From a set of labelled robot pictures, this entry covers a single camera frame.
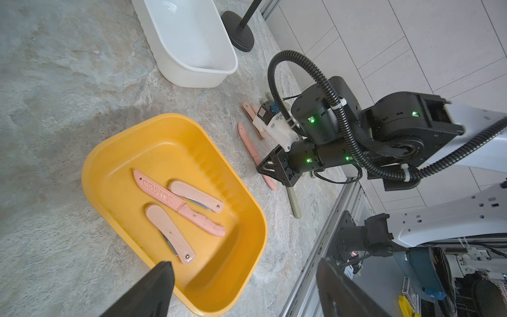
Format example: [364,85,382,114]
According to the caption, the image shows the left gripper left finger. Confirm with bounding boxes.
[101,261,175,317]

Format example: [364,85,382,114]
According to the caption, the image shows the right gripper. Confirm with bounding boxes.
[256,139,356,187]

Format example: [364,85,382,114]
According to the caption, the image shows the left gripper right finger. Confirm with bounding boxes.
[316,260,389,317]

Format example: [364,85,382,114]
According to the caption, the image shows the pink fruit knife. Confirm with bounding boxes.
[145,204,196,265]

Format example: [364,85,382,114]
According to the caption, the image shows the yellow plastic storage box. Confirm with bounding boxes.
[81,114,267,316]

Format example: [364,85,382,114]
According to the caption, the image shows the long pink ceramic knife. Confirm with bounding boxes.
[133,169,226,237]

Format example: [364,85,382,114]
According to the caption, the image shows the white plastic storage box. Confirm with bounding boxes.
[132,0,238,88]

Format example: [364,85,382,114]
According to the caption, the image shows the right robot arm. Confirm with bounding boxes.
[255,50,506,260]

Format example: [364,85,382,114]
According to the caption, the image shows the green folded knife front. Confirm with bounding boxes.
[286,187,302,219]

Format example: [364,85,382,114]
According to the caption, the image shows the black stand with round disc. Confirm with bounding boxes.
[221,0,261,52]

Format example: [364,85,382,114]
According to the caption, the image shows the aluminium mounting rail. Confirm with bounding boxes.
[280,183,372,316]

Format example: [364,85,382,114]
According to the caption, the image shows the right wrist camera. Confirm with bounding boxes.
[253,98,300,153]

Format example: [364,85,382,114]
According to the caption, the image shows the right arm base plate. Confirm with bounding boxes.
[326,211,399,264]

